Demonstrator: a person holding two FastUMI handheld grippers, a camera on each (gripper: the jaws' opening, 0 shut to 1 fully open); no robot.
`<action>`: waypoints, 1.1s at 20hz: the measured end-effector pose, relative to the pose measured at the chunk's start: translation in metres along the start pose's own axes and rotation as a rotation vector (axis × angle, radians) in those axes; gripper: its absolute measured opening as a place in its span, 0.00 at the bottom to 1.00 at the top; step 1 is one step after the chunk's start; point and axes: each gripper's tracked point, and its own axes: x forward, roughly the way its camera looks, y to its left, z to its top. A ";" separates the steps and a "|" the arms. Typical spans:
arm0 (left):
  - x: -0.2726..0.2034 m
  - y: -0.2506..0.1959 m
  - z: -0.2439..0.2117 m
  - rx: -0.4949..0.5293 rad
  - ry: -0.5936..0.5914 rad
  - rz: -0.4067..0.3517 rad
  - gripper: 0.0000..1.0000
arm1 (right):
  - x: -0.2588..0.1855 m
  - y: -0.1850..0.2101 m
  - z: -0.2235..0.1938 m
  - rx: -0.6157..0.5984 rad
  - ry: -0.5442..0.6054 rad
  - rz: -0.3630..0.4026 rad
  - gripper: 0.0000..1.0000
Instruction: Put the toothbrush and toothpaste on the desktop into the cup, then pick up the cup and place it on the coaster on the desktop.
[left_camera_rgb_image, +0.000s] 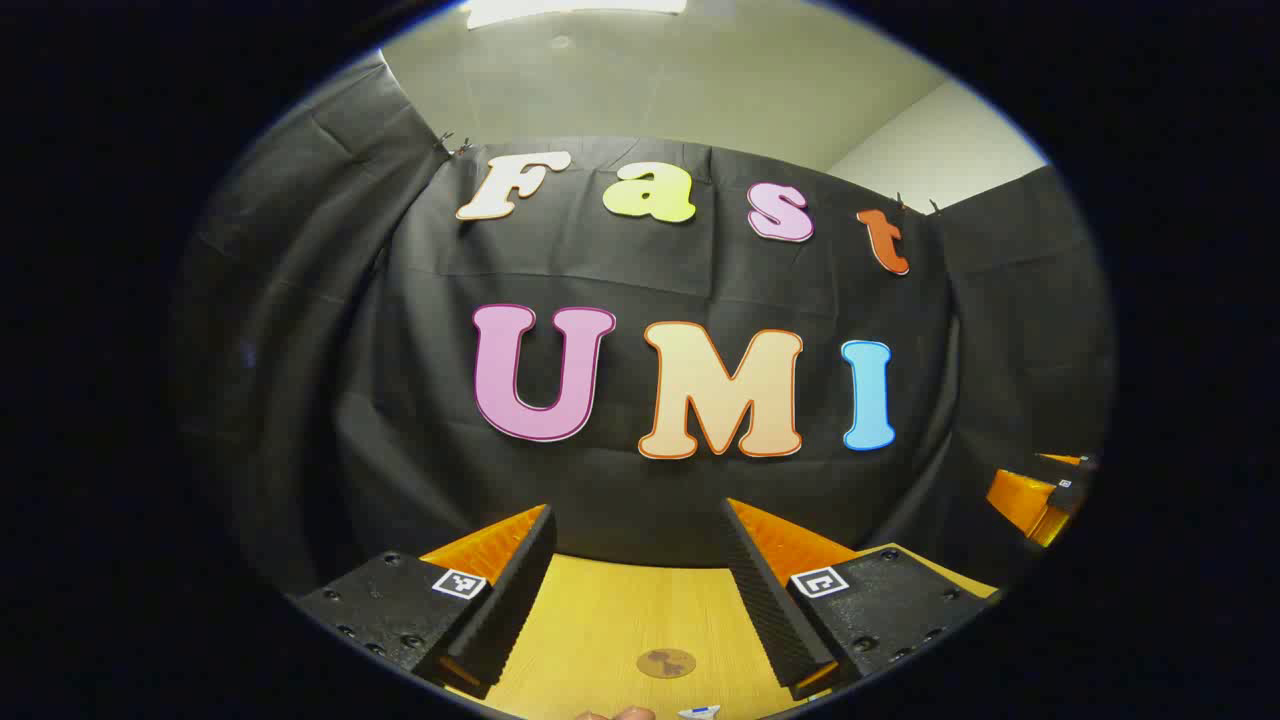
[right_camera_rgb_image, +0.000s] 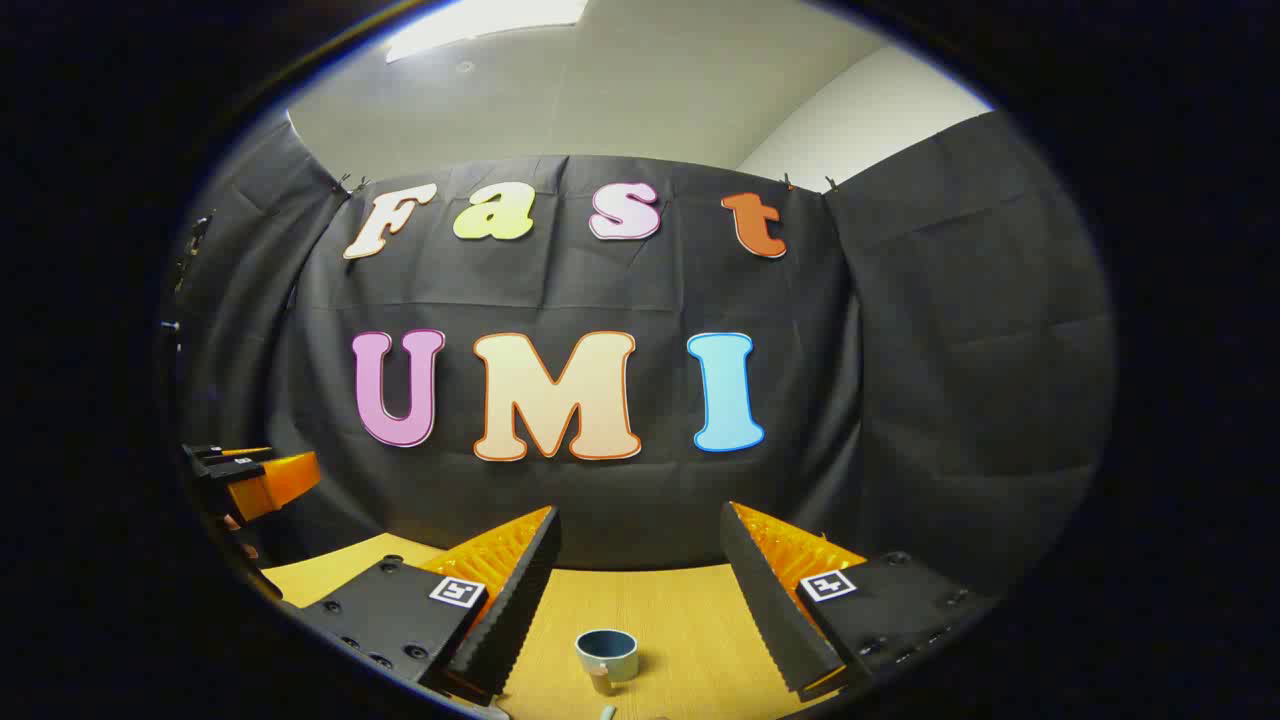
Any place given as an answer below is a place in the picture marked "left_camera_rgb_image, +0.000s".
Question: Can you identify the yellow wooden desktop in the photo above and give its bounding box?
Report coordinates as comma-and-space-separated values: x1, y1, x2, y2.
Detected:
445, 543, 1001, 720

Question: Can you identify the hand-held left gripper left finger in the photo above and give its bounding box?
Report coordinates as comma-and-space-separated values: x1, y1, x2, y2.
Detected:
298, 505, 557, 700

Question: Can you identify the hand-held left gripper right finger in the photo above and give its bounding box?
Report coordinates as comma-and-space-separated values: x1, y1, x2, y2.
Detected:
720, 497, 1001, 701

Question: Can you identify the ceiling light panel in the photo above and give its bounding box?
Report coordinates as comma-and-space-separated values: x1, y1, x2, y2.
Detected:
463, 0, 691, 29

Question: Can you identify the round brown coaster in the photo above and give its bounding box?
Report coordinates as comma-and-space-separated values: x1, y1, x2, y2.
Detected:
636, 648, 698, 681

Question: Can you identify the black backdrop cloth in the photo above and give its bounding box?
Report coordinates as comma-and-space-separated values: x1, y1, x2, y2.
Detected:
170, 55, 1116, 601

